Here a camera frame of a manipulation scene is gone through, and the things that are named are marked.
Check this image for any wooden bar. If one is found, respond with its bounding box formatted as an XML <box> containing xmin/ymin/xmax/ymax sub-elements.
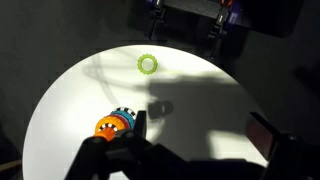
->
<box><xmin>0</xmin><ymin>159</ymin><xmax>23</xmax><ymax>172</ymax></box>

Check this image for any lime green toy ring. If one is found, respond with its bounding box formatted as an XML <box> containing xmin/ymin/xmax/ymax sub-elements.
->
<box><xmin>137</xmin><ymin>53</ymin><xmax>159</xmax><ymax>76</ymax></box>

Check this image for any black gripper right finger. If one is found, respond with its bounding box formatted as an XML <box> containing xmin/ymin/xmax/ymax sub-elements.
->
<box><xmin>245</xmin><ymin>111</ymin><xmax>285</xmax><ymax>162</ymax></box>

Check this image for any red toy ring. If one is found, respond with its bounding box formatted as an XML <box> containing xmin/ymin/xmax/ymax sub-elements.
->
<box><xmin>109</xmin><ymin>114</ymin><xmax>129</xmax><ymax>131</ymax></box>

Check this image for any yellow orange toy ring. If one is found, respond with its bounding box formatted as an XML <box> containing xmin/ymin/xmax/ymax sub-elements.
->
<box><xmin>94</xmin><ymin>115</ymin><xmax>123</xmax><ymax>134</ymax></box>

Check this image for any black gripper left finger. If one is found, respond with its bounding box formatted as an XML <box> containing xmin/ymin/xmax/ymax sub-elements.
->
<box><xmin>133</xmin><ymin>109</ymin><xmax>149</xmax><ymax>139</ymax></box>

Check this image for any black box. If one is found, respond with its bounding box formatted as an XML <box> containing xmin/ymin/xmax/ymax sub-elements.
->
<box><xmin>164</xmin><ymin>0</ymin><xmax>305</xmax><ymax>38</ymax></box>

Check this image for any purple black clamp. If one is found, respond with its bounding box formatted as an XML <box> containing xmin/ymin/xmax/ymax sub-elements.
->
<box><xmin>143</xmin><ymin>0</ymin><xmax>168</xmax><ymax>41</ymax></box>
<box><xmin>207</xmin><ymin>0</ymin><xmax>242</xmax><ymax>51</ymax></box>

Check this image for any colourful stacking ring toy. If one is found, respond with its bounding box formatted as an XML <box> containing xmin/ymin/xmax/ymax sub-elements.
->
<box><xmin>94</xmin><ymin>106</ymin><xmax>137</xmax><ymax>144</ymax></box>

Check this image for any blue gear toy ring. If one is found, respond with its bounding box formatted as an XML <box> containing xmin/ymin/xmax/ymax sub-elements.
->
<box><xmin>114</xmin><ymin>111</ymin><xmax>136</xmax><ymax>131</ymax></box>

